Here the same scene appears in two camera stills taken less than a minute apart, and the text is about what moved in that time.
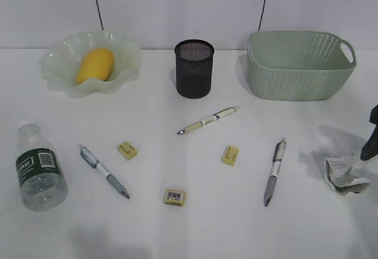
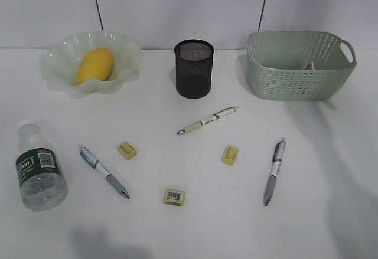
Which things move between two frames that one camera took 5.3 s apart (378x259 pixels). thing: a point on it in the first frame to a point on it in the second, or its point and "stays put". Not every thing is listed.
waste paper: [346, 179] to [310, 66]
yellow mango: [96, 64] stays put
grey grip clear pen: [273, 179] stays put
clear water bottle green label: [40, 171] stays put
